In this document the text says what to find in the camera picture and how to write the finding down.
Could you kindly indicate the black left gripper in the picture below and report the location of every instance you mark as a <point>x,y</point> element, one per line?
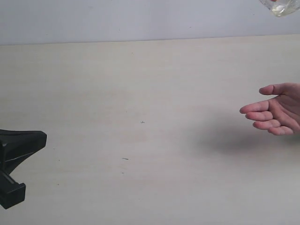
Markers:
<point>15,147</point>

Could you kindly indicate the person's open bare hand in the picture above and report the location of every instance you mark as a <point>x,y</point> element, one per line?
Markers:
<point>279,115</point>

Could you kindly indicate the clear bottle floral pear label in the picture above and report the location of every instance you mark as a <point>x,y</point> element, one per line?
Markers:
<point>281,8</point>

